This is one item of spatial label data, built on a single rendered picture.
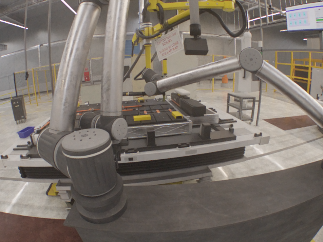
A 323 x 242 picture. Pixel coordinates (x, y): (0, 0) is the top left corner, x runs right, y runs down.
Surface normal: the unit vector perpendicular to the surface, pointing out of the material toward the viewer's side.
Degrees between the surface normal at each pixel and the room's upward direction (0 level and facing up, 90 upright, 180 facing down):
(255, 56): 90
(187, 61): 90
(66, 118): 84
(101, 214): 23
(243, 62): 92
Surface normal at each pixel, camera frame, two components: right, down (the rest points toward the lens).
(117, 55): 0.62, 0.16
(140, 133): 0.18, 0.30
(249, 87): -0.82, 0.20
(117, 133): 0.81, 0.19
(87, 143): 0.02, -0.92
